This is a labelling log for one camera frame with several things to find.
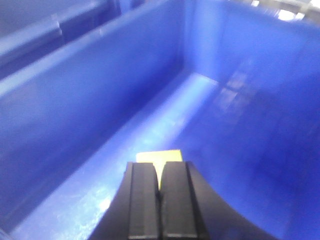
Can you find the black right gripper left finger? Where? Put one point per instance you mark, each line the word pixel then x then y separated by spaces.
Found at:
pixel 134 211

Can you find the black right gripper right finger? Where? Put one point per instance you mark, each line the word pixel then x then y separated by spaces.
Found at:
pixel 192 210

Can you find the yellow foam block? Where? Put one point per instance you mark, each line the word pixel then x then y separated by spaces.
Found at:
pixel 159 160

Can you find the blue target bin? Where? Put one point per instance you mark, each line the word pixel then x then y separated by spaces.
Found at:
pixel 234 87

